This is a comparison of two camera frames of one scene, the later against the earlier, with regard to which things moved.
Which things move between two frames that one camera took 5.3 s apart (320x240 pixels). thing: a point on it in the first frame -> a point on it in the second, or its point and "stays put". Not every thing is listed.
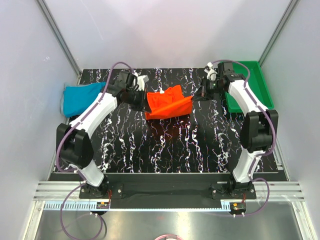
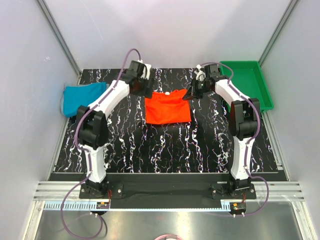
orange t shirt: [172, 103] stays put
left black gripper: [143, 105] -> [147, 92]
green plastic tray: [257, 81] stays put
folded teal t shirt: [75, 98] stays put
